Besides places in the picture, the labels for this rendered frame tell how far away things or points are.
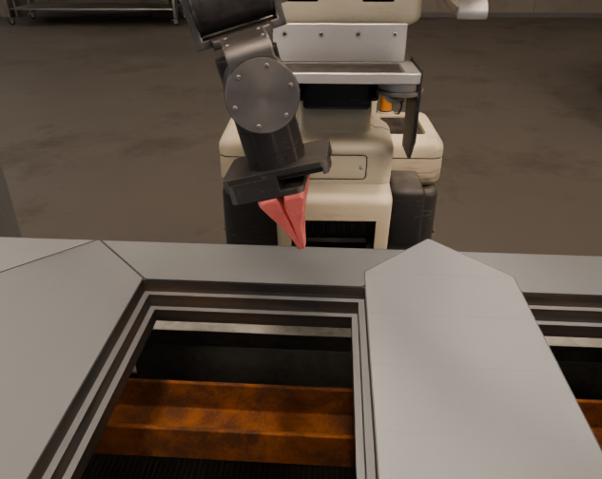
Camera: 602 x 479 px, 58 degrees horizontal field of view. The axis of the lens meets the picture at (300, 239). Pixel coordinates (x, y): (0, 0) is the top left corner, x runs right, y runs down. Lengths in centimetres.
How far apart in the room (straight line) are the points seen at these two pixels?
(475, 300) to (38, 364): 46
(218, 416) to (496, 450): 38
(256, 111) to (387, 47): 56
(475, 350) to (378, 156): 54
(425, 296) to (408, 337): 8
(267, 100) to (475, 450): 32
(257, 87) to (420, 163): 94
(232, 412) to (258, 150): 38
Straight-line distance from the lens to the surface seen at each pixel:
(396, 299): 62
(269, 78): 42
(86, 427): 56
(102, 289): 67
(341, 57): 96
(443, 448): 48
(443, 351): 57
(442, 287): 66
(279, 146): 50
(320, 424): 73
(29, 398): 56
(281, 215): 53
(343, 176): 105
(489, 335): 60
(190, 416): 75
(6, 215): 129
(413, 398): 51
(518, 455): 49
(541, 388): 56
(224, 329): 88
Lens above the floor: 122
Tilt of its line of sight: 29 degrees down
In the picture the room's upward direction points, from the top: straight up
